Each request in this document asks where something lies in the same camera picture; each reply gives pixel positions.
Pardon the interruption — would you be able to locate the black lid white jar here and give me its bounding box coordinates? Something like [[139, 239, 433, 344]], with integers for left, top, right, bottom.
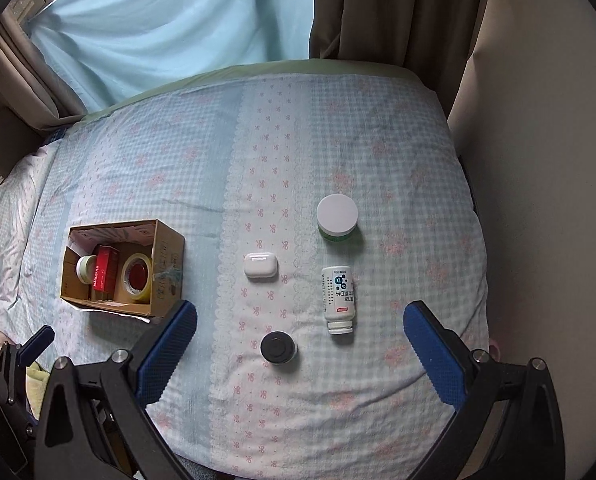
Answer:
[[260, 330, 298, 365]]

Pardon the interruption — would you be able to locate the white vitamin bottle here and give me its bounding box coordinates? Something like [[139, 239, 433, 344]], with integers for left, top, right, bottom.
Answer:
[[322, 266, 355, 336]]

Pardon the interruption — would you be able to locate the white earbuds case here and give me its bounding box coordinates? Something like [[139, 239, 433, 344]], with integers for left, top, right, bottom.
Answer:
[[243, 252, 278, 280]]

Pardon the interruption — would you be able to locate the green jar white lid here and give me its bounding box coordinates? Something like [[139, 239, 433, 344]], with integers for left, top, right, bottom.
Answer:
[[316, 193, 359, 240]]

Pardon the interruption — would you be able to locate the pale green lid jar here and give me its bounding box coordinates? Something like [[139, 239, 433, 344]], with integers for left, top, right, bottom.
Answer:
[[76, 255, 97, 285]]

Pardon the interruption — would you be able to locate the red small box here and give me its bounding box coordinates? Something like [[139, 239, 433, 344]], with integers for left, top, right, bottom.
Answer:
[[93, 245, 119, 295]]

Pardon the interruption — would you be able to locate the yellow tape roll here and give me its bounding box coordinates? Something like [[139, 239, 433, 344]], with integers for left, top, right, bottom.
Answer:
[[121, 252, 151, 304]]

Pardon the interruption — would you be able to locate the brown cardboard box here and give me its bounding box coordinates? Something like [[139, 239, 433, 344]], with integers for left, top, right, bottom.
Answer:
[[60, 219, 185, 318]]

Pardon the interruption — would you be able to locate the beige left curtain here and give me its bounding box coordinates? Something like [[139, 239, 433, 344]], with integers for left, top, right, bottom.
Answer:
[[0, 9, 86, 130]]

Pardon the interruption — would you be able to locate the light blue curtain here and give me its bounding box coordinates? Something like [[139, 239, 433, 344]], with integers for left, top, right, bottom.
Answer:
[[26, 0, 314, 112]]

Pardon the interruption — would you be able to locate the brown right curtain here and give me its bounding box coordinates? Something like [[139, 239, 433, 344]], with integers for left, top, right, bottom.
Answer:
[[309, 0, 488, 112]]

